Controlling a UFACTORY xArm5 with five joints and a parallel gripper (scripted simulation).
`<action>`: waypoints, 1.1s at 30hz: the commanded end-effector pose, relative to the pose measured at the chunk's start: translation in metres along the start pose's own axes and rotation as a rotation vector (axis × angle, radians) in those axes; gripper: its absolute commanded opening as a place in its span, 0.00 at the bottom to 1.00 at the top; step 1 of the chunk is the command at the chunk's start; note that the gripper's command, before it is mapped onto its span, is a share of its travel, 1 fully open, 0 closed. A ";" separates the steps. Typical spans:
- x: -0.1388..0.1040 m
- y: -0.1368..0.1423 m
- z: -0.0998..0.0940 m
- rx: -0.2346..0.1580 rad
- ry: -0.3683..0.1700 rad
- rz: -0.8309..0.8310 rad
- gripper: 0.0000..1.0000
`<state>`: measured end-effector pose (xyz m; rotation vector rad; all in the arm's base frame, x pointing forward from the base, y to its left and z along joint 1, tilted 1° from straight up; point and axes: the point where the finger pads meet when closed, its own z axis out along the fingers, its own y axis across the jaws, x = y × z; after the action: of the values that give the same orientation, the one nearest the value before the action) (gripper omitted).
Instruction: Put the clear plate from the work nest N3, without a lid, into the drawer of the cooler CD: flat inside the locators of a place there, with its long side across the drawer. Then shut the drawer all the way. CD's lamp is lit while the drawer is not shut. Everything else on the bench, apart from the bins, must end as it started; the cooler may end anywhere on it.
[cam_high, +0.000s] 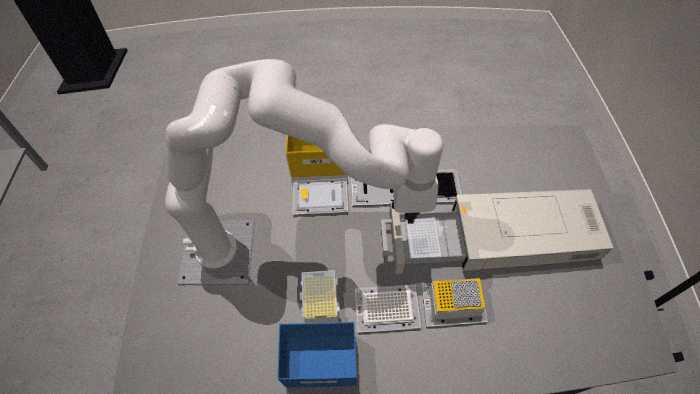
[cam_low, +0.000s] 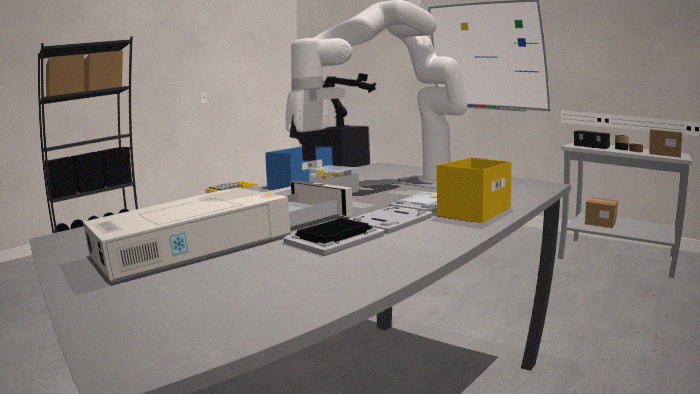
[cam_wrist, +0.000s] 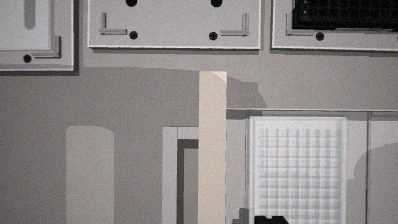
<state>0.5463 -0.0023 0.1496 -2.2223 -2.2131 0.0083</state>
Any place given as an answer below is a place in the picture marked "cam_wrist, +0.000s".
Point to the black multi-well plate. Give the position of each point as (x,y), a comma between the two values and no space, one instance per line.
(305,15)

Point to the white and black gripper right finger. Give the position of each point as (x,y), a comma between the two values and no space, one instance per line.
(278,220)

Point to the clear multi-well plate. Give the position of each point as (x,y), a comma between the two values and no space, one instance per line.
(270,146)

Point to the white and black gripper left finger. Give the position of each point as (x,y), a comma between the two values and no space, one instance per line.
(262,220)

